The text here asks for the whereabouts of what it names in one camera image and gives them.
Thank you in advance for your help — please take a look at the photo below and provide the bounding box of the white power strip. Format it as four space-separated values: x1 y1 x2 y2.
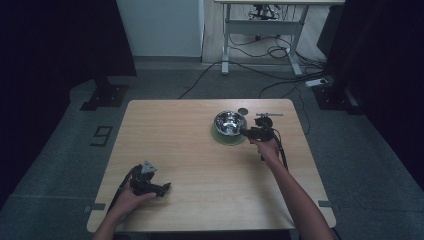
304 77 330 89

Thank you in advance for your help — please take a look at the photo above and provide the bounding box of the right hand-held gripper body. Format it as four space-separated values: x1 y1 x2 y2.
247 112 285 144

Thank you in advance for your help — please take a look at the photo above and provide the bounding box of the right hand-held gripper black cable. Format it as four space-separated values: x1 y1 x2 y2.
268 123 290 170

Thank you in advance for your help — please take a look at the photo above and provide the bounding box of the white panel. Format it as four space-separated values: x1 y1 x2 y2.
115 0 205 58

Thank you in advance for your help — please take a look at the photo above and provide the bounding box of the person's right hand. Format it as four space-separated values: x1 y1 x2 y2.
249 137 282 168

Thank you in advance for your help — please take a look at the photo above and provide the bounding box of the stainless steel bowl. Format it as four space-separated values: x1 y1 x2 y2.
213 110 249 137

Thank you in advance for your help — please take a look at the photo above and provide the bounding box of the hand-held gripper black cable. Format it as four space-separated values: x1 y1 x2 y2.
107 164 143 214
268 123 290 170

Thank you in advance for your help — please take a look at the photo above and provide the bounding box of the green round plate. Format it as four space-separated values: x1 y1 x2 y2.
210 122 249 147

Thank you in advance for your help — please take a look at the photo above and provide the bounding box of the long black floor cable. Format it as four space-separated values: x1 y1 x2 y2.
177 60 225 101

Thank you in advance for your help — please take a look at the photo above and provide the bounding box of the white desk frame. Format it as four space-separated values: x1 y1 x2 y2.
213 0 346 77

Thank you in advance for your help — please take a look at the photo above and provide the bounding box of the tangle of black floor cables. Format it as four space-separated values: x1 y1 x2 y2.
227 33 334 136

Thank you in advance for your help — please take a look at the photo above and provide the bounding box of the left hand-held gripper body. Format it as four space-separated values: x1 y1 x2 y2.
129 160 165 198

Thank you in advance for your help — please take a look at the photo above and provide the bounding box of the black curtain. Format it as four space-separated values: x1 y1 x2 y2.
316 0 424 191
0 0 138 208

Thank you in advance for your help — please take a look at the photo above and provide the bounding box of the person's left hand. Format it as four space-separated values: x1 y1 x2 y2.
111 181 158 222

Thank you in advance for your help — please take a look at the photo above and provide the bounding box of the black stand base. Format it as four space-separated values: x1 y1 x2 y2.
312 83 364 116
79 75 130 112

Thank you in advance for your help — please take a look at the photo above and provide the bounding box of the dark device under desk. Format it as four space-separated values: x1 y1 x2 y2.
247 3 282 22

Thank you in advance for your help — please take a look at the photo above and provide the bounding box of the left hand-held gripper black cable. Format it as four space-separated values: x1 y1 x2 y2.
107 164 143 214

